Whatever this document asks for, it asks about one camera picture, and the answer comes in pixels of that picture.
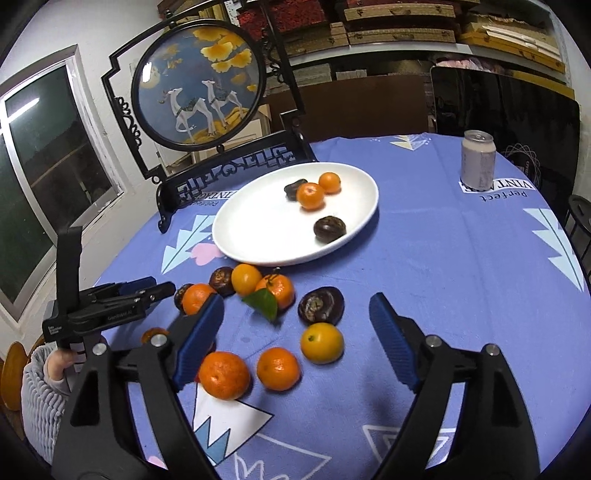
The dark chair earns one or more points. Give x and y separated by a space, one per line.
579 226

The window with white frame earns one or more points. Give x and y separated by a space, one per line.
46 161

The green leaf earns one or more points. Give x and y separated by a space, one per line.
279 288

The wooden chair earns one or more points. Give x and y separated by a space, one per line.
11 374

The pale drink can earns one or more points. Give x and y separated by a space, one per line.
479 161

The yellowish mandarin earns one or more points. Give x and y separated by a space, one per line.
322 342

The person's left hand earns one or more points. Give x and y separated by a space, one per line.
57 367

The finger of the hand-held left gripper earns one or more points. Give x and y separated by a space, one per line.
159 291
135 285

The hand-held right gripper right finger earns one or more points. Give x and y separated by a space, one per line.
390 339

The large dark purple mangosteen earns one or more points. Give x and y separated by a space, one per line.
321 304

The round deer picture table screen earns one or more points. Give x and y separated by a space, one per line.
198 83

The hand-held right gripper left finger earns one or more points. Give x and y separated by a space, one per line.
203 334

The brown wooden board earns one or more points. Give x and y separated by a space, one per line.
360 110

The blue printed tablecloth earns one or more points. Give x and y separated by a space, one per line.
438 277

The white round plate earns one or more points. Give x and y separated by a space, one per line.
268 226

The shelf of stacked flat boxes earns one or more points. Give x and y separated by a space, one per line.
397 23

